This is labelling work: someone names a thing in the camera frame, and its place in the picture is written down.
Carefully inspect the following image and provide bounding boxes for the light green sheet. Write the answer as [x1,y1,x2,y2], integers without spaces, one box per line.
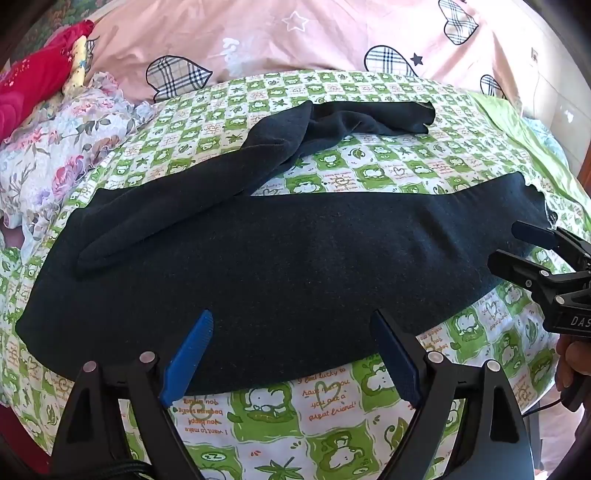
[466,90,583,206]

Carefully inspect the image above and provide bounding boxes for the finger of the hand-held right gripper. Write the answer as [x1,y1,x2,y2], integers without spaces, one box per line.
[512,220,591,271]
[488,249,591,296]

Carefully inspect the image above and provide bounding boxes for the light blue cloth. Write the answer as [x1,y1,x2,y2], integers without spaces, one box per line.
[522,115,574,164]

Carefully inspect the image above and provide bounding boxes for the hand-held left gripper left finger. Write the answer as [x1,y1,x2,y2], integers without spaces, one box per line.
[50,309,215,480]

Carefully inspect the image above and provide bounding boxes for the green printed bedsheet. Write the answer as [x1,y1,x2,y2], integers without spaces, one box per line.
[0,69,585,480]

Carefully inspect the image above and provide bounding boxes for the person's right hand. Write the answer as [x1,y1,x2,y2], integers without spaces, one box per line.
[555,332,591,404]

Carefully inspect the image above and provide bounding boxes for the black cable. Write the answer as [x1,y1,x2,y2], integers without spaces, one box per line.
[522,398,568,416]

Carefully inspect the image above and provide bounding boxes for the pink quilt with plaid hearts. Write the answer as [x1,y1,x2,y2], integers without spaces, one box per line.
[85,0,522,104]

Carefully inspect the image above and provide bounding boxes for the black pants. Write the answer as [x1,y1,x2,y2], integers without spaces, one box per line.
[15,99,557,386]

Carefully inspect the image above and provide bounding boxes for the floral ruffled pillow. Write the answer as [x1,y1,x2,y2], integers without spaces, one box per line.
[0,71,153,259]

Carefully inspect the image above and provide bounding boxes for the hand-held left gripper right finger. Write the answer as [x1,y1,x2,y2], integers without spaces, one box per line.
[369,309,536,480]

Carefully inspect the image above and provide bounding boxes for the yellow patterned cloth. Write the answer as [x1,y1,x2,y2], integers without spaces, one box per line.
[61,37,100,96]

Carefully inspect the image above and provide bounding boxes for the red cloth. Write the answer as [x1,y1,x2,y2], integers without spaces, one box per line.
[0,21,95,141]

